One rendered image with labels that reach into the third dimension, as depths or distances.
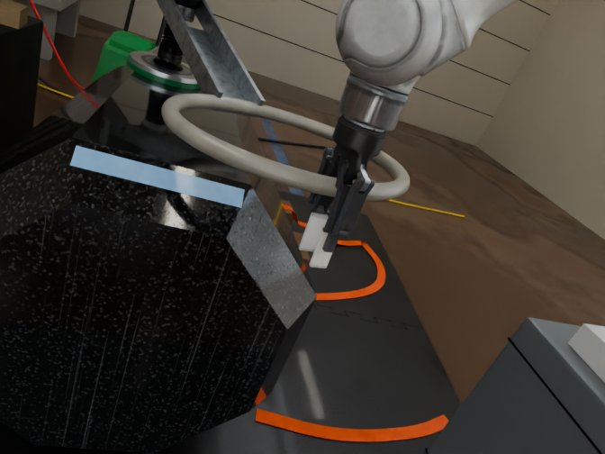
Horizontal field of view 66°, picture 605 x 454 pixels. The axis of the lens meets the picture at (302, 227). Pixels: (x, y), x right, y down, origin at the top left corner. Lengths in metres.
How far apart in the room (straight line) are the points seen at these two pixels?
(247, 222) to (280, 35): 5.44
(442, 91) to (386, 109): 6.56
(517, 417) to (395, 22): 0.74
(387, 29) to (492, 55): 7.01
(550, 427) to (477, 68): 6.68
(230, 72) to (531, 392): 0.97
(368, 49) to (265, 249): 0.57
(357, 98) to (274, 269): 0.44
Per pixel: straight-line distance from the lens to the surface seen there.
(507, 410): 0.99
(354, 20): 0.46
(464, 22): 0.51
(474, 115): 7.61
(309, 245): 0.78
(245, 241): 0.90
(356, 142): 0.67
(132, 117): 1.07
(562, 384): 0.91
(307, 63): 6.40
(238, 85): 1.21
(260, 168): 0.69
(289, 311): 1.02
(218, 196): 0.89
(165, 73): 1.38
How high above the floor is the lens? 1.16
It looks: 26 degrees down
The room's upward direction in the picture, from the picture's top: 23 degrees clockwise
